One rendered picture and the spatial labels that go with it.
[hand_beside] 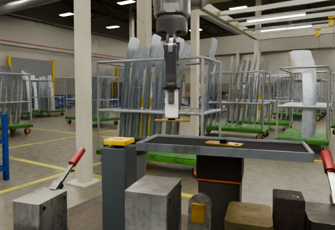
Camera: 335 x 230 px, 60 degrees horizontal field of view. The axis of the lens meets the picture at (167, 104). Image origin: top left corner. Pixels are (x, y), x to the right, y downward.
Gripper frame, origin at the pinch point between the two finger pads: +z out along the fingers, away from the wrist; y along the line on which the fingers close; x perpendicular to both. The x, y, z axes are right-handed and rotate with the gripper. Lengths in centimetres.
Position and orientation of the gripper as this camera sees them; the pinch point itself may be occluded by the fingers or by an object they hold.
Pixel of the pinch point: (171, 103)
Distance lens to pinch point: 70.3
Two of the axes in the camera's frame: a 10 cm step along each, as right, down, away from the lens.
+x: 10.0, 0.0, -0.7
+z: 0.0, 10.0, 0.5
